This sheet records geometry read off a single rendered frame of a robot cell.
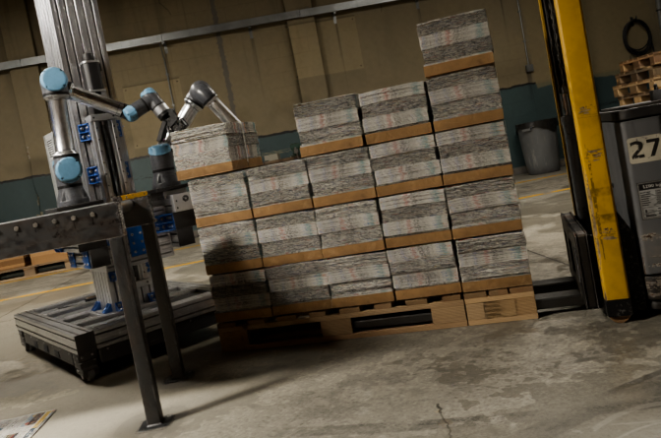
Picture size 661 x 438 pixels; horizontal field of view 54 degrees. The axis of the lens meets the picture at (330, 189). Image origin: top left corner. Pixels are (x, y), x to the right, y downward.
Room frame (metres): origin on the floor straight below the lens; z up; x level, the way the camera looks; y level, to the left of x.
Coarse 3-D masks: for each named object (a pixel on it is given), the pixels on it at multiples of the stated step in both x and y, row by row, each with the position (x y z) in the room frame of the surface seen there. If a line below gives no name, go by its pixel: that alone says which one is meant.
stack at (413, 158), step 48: (384, 144) 2.79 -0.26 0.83; (432, 144) 2.74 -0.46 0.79; (192, 192) 3.03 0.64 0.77; (240, 192) 2.97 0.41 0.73; (288, 192) 2.91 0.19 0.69; (336, 192) 2.85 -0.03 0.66; (432, 192) 2.74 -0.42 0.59; (240, 240) 2.98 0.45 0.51; (288, 240) 2.92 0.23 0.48; (336, 240) 2.86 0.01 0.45; (240, 288) 3.00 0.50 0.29; (288, 288) 2.94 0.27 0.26; (336, 288) 2.87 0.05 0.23; (384, 288) 2.82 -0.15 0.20; (240, 336) 3.01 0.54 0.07; (288, 336) 3.08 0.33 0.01; (336, 336) 2.88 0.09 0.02
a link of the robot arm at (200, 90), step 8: (192, 88) 3.57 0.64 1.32; (200, 88) 3.54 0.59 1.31; (208, 88) 3.55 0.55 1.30; (192, 96) 3.60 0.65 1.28; (200, 96) 3.54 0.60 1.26; (208, 96) 3.53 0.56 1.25; (216, 96) 3.56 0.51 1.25; (208, 104) 3.55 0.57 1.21; (216, 104) 3.55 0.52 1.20; (224, 104) 3.58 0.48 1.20; (216, 112) 3.56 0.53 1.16; (224, 112) 3.56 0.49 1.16; (224, 120) 3.57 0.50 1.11; (232, 120) 3.56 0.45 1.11
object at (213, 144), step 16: (192, 128) 3.00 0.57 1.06; (208, 128) 2.98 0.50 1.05; (224, 128) 2.95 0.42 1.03; (176, 144) 3.03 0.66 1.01; (192, 144) 3.01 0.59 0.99; (208, 144) 2.99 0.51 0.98; (224, 144) 2.96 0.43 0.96; (240, 144) 3.09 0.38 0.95; (176, 160) 3.03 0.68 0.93; (192, 160) 3.01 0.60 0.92; (208, 160) 2.99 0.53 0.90; (224, 160) 2.97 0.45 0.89
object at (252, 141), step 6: (246, 126) 3.19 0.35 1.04; (252, 126) 3.27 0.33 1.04; (246, 132) 3.17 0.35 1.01; (252, 132) 3.27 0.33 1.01; (246, 138) 3.17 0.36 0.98; (252, 138) 3.24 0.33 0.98; (252, 144) 3.25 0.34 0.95; (258, 144) 3.31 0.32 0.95; (252, 150) 3.23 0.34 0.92; (258, 150) 3.30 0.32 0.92; (252, 156) 3.20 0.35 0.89; (258, 156) 3.28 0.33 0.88
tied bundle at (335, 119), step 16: (352, 96) 2.81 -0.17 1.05; (304, 112) 2.87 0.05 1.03; (320, 112) 2.85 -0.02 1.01; (336, 112) 2.84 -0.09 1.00; (352, 112) 2.82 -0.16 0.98; (304, 128) 2.88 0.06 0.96; (320, 128) 2.86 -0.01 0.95; (336, 128) 2.84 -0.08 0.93; (352, 128) 2.82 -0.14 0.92; (304, 144) 2.88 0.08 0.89
